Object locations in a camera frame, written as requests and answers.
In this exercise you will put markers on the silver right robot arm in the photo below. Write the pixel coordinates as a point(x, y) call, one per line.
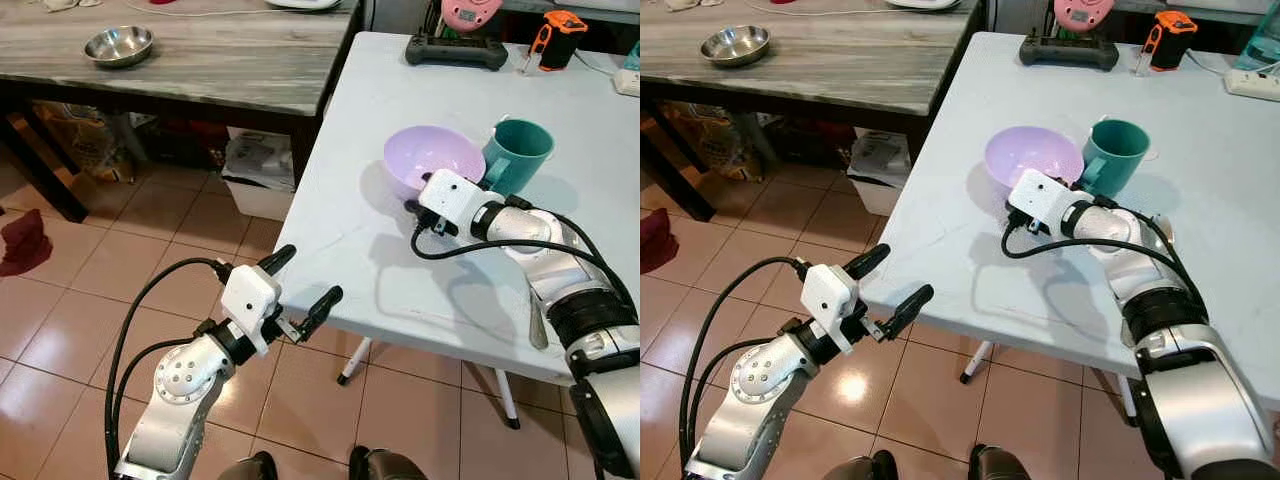
point(1115, 228)
point(535, 235)

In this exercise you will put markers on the white storage box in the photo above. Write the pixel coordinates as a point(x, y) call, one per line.
point(878, 170)
point(258, 175)

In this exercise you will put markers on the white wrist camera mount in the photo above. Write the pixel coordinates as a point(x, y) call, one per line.
point(1038, 196)
point(250, 295)
point(828, 295)
point(450, 198)

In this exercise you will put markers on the white plate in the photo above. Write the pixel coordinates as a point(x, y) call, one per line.
point(925, 4)
point(303, 4)

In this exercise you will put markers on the dark red cloth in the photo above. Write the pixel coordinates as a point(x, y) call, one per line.
point(22, 245)
point(655, 242)

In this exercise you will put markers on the orange and black tool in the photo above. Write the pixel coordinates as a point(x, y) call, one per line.
point(562, 35)
point(1172, 35)

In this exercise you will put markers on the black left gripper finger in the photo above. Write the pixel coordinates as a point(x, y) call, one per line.
point(868, 260)
point(912, 307)
point(322, 307)
point(277, 260)

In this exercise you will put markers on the black right robot foot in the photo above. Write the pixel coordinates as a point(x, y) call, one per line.
point(1002, 465)
point(388, 466)

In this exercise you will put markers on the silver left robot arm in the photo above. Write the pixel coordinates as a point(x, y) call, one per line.
point(185, 378)
point(760, 380)

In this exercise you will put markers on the grey wood-top table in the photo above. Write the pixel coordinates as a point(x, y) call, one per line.
point(200, 60)
point(850, 65)

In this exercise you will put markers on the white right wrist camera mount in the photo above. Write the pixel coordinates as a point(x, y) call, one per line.
point(450, 198)
point(1038, 196)

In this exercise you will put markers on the purple plastic bowl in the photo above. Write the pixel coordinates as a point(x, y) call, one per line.
point(1025, 155)
point(425, 155)

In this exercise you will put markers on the printed plastic bag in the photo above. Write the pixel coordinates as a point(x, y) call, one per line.
point(85, 140)
point(710, 140)

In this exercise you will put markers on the clear water bottle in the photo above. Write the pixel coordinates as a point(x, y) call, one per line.
point(1262, 50)
point(634, 55)

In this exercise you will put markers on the pink round device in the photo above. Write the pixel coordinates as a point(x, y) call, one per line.
point(468, 14)
point(1080, 14)

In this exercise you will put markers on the white power strip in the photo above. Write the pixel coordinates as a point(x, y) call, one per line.
point(628, 82)
point(1255, 84)

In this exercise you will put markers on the black handheld controller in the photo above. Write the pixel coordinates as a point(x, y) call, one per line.
point(1068, 52)
point(455, 52)

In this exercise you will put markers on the white folding table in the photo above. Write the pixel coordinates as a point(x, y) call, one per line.
point(1220, 220)
point(380, 260)

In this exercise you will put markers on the teal plastic cup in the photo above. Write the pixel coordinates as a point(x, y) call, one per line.
point(1115, 150)
point(520, 150)

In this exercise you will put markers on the stainless steel bowl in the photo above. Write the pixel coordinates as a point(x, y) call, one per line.
point(735, 45)
point(118, 45)

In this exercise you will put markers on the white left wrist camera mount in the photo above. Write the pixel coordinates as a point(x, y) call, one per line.
point(250, 295)
point(828, 295)

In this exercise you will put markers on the metal spoon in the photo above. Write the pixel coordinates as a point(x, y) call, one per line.
point(538, 325)

